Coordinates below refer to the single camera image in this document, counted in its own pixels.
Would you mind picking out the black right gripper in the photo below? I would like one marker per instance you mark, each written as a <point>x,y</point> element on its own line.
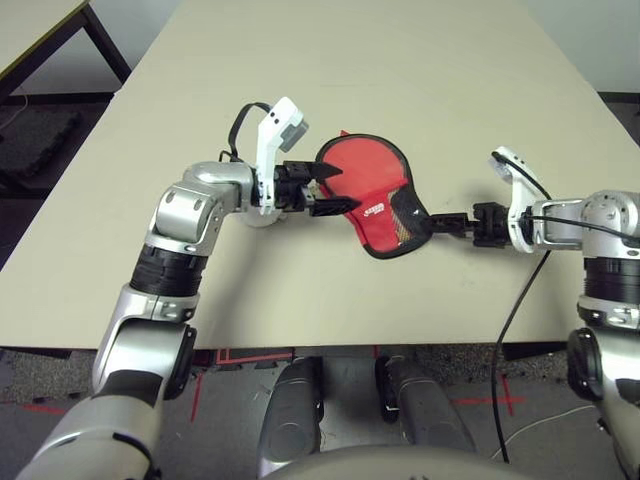
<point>492,225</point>

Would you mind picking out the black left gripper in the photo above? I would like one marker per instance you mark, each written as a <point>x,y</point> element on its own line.
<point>292,187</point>

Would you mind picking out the red black paddle case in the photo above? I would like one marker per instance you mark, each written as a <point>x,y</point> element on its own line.
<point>385,240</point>

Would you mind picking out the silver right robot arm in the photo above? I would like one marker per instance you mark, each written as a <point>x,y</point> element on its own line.
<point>605,210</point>

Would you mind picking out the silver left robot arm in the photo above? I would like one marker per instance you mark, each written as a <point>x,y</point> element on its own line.
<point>200,200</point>

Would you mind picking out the grey right robot leg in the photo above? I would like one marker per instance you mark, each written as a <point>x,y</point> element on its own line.
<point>425,405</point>

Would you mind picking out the grey robot leg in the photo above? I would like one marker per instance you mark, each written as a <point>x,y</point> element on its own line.
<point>290,415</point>
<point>425,405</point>

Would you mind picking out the red tape rectangle outline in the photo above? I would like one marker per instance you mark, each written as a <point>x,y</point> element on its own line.
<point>250,359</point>

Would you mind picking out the grey left robot leg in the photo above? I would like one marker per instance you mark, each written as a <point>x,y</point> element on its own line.
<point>290,415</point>

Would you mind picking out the grey robot torso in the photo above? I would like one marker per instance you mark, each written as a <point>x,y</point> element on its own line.
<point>400,465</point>

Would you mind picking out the black foam floor mat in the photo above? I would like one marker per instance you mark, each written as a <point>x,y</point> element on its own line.
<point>35,145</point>

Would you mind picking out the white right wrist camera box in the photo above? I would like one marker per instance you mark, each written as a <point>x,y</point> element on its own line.
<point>520,200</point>

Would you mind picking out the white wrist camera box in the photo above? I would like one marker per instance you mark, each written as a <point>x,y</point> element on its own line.
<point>275,130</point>
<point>520,200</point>

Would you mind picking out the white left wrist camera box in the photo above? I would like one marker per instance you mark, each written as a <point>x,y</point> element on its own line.
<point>275,130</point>

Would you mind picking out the beige side table black frame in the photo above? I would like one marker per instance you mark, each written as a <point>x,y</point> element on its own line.
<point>30,30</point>

